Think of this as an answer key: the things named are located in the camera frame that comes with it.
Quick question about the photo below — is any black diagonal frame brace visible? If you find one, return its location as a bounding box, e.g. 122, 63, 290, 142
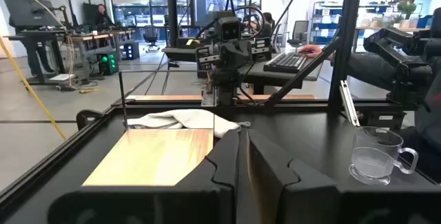
265, 37, 342, 108

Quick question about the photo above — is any yellow cable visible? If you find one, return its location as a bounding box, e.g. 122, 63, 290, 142
0, 37, 67, 141

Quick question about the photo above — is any black frame upright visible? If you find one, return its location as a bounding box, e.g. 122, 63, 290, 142
327, 0, 365, 110

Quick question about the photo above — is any black curved frame handle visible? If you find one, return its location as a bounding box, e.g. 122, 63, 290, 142
75, 109, 105, 131

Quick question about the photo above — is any black monitor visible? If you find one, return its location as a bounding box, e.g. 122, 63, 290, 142
2, 0, 60, 29

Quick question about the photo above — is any green potted plant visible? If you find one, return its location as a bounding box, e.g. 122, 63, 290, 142
396, 0, 418, 28

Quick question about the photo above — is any black computer with green lights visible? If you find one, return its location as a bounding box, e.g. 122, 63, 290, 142
97, 52, 120, 77

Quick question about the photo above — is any wooden shelf with black frame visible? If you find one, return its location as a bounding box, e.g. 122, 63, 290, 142
81, 70, 217, 187

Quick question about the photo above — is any grey desk platform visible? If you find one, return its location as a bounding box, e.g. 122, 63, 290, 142
161, 46, 207, 63

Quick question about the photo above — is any wooden desk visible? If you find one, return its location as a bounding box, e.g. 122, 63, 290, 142
67, 29, 136, 80

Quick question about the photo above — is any grey office chair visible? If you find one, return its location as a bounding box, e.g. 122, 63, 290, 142
287, 19, 310, 50

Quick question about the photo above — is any black keyboard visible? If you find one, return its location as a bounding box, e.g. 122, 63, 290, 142
263, 52, 313, 74

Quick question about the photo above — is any black standing desk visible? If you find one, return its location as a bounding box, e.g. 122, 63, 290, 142
6, 27, 66, 85

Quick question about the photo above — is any silver metal bracket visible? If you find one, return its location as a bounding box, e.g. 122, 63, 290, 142
339, 80, 362, 128

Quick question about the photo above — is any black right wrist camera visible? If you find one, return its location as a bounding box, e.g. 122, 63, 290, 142
217, 17, 242, 42

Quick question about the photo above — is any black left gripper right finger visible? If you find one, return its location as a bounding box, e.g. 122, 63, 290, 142
246, 128, 441, 224

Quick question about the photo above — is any white cloth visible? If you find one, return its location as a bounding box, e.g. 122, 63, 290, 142
126, 108, 252, 139

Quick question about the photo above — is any grey keyboard desk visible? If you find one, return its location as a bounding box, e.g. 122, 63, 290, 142
237, 60, 325, 90

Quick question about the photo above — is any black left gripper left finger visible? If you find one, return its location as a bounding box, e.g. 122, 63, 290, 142
48, 129, 241, 224

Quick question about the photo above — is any blue storage rack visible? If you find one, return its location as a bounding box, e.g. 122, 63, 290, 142
309, 1, 344, 45

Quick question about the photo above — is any person's hand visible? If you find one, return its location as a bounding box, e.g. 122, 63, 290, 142
298, 44, 325, 59

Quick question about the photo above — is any clear glass mug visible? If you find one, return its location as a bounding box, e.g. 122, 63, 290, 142
348, 125, 420, 186

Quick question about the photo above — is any white flat box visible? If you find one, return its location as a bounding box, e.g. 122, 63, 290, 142
50, 73, 75, 82

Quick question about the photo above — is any black office chair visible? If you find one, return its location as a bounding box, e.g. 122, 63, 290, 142
143, 25, 161, 54

